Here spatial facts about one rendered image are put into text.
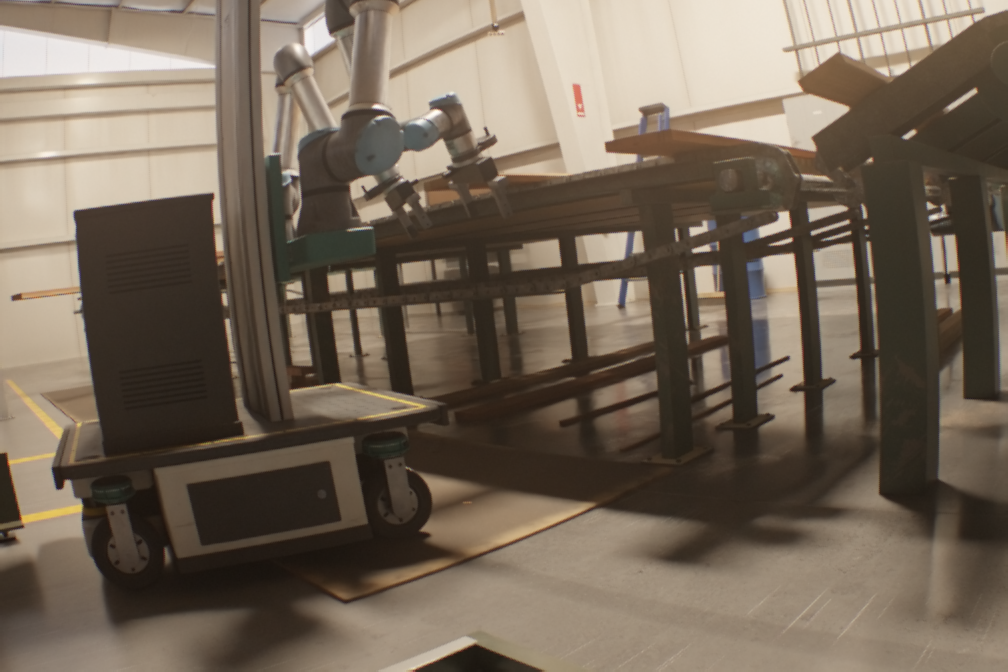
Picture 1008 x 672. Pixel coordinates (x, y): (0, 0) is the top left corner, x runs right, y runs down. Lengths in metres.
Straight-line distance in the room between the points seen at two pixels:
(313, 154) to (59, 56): 13.55
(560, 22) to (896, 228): 8.53
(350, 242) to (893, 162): 1.19
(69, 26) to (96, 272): 13.64
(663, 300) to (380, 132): 0.98
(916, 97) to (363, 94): 1.21
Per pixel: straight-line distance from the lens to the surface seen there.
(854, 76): 1.61
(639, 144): 1.82
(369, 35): 1.73
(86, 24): 15.26
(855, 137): 1.76
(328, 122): 2.23
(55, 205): 14.38
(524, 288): 2.47
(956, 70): 1.70
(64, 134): 14.71
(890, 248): 1.70
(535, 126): 11.04
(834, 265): 7.80
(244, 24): 1.91
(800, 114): 7.94
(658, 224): 2.23
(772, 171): 1.92
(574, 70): 9.87
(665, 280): 2.23
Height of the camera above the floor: 0.62
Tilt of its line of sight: 2 degrees down
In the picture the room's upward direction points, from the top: 7 degrees counter-clockwise
